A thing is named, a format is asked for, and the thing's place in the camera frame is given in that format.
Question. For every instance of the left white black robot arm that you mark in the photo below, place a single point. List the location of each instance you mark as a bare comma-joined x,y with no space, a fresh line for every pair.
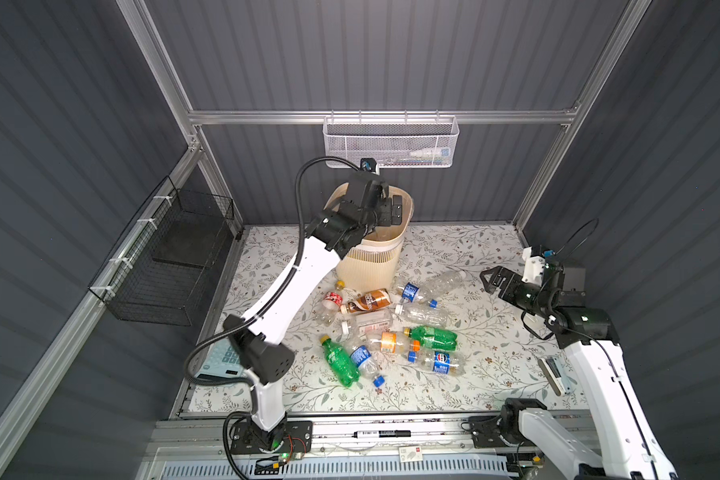
258,335

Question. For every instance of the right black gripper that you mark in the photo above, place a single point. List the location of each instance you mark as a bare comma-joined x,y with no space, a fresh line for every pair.
512,279

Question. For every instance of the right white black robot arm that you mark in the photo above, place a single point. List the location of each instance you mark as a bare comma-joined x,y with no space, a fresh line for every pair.
587,337

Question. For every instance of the black wire mesh basket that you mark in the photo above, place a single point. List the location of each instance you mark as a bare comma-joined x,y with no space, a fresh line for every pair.
170,263

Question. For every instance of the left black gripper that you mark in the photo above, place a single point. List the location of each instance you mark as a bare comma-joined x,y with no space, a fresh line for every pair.
383,218

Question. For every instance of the clear bottle blue label cap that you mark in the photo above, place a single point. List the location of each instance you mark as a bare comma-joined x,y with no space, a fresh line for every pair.
367,365

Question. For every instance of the beige slatted plastic bin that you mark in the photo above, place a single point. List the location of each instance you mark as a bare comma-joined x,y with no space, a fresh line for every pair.
373,263

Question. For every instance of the white wire mesh basket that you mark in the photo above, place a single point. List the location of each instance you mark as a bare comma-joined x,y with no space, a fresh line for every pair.
389,140

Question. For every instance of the black marker pen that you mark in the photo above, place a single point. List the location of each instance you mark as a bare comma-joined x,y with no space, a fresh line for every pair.
381,434

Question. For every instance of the Pepsi label clear bottle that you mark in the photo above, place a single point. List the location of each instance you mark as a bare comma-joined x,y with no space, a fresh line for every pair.
437,362

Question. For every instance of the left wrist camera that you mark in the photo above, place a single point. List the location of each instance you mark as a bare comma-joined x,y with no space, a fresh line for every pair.
369,164

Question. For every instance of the green Sprite bottle yellow cap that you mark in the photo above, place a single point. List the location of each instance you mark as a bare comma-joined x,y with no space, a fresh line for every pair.
340,361

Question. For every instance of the small white device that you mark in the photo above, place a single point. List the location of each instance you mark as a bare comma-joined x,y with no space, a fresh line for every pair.
553,369

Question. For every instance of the light blue calculator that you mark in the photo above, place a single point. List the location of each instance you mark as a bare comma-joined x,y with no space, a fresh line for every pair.
221,362

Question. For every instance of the clear bottle pink label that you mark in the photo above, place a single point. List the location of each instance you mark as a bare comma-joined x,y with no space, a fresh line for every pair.
361,324

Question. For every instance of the orange label clear bottle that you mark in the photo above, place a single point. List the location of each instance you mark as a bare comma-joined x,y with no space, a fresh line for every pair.
392,342

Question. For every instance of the clear cola bottle yellow cap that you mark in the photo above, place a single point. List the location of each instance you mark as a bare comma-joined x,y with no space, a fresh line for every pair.
330,305

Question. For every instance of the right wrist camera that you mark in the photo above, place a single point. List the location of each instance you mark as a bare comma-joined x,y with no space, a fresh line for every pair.
541,264

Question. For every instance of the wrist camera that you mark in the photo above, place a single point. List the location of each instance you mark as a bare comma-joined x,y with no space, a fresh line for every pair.
541,264
369,164

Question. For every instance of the white tube in basket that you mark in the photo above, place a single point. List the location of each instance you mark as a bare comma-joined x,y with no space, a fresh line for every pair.
434,154

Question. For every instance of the brown Nescafe bottle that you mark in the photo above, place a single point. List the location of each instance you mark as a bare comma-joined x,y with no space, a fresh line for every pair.
368,302

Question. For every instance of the green bottle orange cap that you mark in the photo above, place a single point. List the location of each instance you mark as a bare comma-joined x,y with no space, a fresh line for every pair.
433,338

